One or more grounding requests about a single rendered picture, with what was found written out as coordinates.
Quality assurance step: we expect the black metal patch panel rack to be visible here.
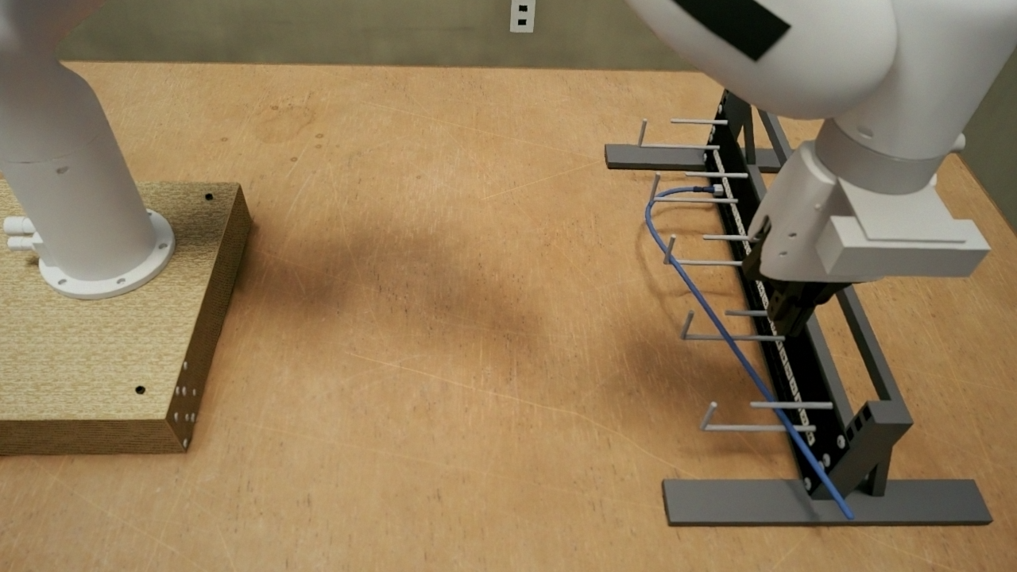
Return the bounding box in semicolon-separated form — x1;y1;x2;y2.
605;89;993;526

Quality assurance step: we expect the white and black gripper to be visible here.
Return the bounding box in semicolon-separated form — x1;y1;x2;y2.
741;140;885;336

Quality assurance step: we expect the blue cable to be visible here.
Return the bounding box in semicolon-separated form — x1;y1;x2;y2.
645;187;854;520

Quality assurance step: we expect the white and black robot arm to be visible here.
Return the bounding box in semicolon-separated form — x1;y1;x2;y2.
0;0;1017;300

